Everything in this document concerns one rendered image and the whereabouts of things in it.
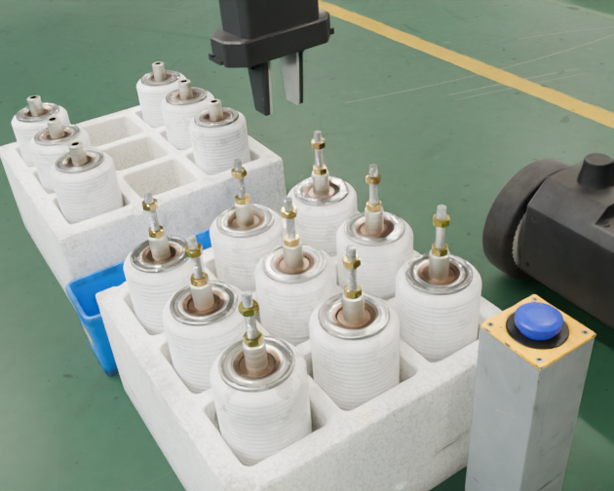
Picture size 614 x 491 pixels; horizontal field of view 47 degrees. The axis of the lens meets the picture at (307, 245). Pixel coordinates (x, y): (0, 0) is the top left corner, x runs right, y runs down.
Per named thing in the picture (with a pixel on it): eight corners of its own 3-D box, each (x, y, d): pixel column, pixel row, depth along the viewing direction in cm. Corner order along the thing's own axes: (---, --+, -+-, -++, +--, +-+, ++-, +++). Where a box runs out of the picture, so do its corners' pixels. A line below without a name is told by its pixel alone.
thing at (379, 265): (424, 333, 98) (428, 224, 88) (382, 372, 93) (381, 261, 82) (369, 306, 104) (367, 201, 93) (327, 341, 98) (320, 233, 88)
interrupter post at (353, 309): (341, 324, 74) (339, 300, 72) (343, 310, 76) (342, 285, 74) (364, 326, 74) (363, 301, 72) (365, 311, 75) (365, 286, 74)
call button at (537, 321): (534, 312, 64) (537, 294, 63) (570, 335, 62) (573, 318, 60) (503, 329, 63) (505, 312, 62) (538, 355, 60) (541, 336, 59)
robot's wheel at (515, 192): (560, 243, 125) (577, 140, 114) (584, 255, 122) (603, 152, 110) (476, 284, 117) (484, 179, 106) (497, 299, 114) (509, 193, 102)
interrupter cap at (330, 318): (313, 340, 72) (313, 335, 72) (323, 294, 78) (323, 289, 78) (387, 344, 71) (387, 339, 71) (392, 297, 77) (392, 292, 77)
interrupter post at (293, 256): (285, 260, 84) (283, 237, 82) (305, 259, 84) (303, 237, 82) (283, 272, 82) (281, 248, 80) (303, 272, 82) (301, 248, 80)
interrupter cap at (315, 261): (266, 247, 87) (265, 243, 86) (327, 246, 86) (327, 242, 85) (258, 286, 80) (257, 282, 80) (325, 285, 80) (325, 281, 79)
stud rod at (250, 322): (248, 353, 69) (239, 292, 65) (256, 348, 69) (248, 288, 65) (253, 358, 68) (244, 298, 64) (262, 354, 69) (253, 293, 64)
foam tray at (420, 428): (341, 286, 119) (337, 195, 109) (517, 434, 91) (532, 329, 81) (123, 389, 103) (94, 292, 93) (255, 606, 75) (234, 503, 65)
